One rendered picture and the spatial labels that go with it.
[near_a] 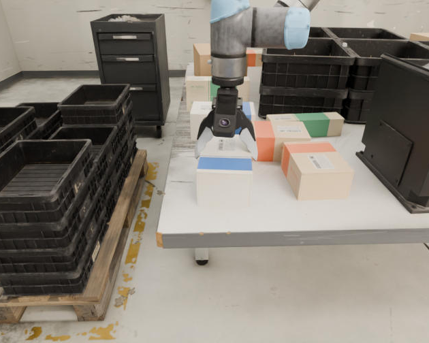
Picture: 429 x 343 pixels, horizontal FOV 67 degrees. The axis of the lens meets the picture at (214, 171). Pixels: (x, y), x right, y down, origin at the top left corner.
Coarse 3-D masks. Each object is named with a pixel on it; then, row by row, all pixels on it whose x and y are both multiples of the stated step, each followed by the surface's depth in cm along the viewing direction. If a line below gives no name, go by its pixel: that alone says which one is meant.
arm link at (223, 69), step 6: (210, 60) 69; (216, 60) 66; (222, 60) 65; (228, 60) 65; (234, 60) 65; (240, 60) 66; (246, 60) 68; (216, 66) 67; (222, 66) 66; (228, 66) 66; (234, 66) 66; (240, 66) 66; (216, 72) 67; (222, 72) 66; (228, 72) 66; (234, 72) 66; (240, 72) 67; (222, 78) 68; (228, 78) 67; (234, 78) 68
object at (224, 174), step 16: (208, 144) 80; (224, 144) 80; (240, 144) 80; (208, 160) 73; (224, 160) 73; (240, 160) 73; (208, 176) 69; (224, 176) 69; (240, 176) 69; (208, 192) 71; (224, 192) 71; (240, 192) 71
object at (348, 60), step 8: (336, 40) 132; (264, 48) 116; (344, 48) 116; (264, 56) 107; (272, 56) 106; (280, 56) 106; (288, 56) 106; (296, 56) 105; (304, 56) 105; (312, 56) 105; (320, 56) 104; (328, 56) 104; (336, 56) 104; (344, 56) 104; (352, 56) 104; (320, 64) 105; (328, 64) 105; (336, 64) 105; (344, 64) 104; (352, 64) 104
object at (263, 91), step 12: (264, 96) 115; (276, 96) 114; (288, 96) 113; (300, 96) 112; (312, 96) 111; (324, 96) 110; (336, 96) 110; (264, 108) 117; (276, 108) 116; (288, 108) 116; (300, 108) 115; (312, 108) 114; (324, 108) 114; (336, 108) 112
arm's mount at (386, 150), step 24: (384, 72) 80; (408, 72) 71; (384, 96) 80; (408, 96) 71; (384, 120) 81; (408, 120) 72; (384, 144) 80; (408, 144) 71; (384, 168) 81; (408, 168) 72; (408, 192) 72
